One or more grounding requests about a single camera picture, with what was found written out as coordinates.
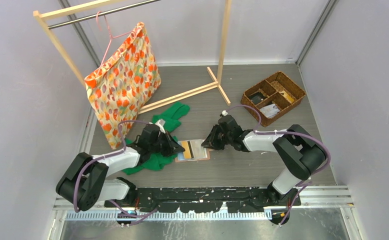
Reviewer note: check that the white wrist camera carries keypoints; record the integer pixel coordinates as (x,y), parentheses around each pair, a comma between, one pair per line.
(224,113)
(161,123)

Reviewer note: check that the gold striped credit card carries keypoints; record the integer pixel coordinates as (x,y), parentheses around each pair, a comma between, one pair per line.
(188,153)

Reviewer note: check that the aluminium frame rail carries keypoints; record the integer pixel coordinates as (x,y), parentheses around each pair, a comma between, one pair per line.
(314,197)

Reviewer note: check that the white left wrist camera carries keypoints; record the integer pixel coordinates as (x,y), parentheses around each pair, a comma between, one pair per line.
(161,123)

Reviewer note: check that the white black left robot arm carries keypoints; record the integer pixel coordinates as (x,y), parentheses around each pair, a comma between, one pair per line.
(85,182)

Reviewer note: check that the wooden clothes rack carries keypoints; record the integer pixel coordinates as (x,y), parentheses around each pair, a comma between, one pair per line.
(216,79)

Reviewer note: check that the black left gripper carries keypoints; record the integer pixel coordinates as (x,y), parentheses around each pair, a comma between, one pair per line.
(172,147)

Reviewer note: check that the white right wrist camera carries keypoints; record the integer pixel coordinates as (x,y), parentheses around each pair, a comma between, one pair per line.
(224,113)

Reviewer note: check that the pink leather card holder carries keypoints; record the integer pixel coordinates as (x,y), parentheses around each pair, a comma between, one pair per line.
(201,153)

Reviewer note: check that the woven wicker divided basket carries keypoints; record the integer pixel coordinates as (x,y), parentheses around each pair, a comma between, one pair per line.
(270,87)

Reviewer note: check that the white card in basket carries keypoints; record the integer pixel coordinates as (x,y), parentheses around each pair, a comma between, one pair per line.
(270,111)

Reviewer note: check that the tan card in basket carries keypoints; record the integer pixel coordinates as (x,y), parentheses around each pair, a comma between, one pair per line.
(287,96)

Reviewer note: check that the black card in basket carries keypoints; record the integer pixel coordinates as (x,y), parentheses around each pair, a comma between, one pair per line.
(257,97)

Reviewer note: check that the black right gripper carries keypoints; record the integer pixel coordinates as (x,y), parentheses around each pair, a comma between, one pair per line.
(211,142)

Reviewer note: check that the floral orange tote bag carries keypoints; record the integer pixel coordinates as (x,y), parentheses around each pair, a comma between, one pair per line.
(123,84)

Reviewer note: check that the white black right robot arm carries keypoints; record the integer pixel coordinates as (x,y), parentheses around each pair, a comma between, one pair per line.
(302,154)

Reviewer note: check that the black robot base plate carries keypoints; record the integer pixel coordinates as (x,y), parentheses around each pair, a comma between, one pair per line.
(250,199)

